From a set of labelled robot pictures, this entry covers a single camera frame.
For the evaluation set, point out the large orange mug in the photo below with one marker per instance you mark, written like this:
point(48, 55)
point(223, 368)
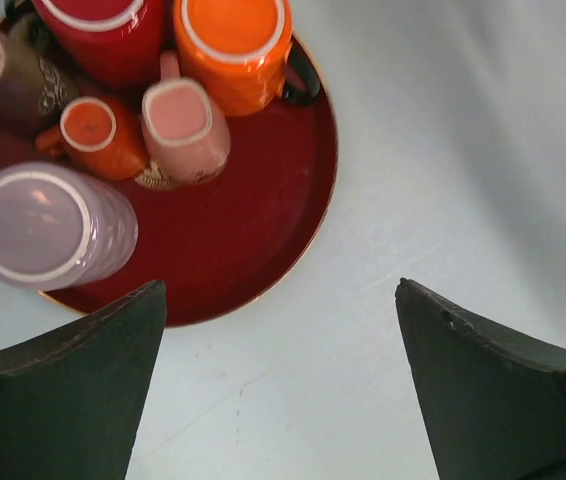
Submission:
point(243, 53)

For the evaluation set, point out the round red tray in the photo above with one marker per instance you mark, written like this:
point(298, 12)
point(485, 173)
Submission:
point(220, 245)

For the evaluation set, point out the lilac ribbed mug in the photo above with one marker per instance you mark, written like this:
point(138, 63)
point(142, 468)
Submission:
point(61, 228)

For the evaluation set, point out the brown patterned mug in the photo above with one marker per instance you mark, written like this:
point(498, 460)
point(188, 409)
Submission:
point(34, 91)

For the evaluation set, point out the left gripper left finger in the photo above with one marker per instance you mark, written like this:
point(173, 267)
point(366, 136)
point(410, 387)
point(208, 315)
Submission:
point(71, 399)

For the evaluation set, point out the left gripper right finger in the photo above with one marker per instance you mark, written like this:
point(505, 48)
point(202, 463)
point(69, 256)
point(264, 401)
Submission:
point(493, 399)

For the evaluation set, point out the large red mug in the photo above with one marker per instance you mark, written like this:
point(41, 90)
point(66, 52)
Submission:
point(118, 43)

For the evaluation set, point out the small pink square mug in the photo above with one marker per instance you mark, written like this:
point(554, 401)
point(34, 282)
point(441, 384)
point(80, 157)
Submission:
point(184, 130)

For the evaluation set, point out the small orange cup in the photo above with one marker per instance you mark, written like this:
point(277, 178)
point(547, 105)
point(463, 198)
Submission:
point(99, 135)

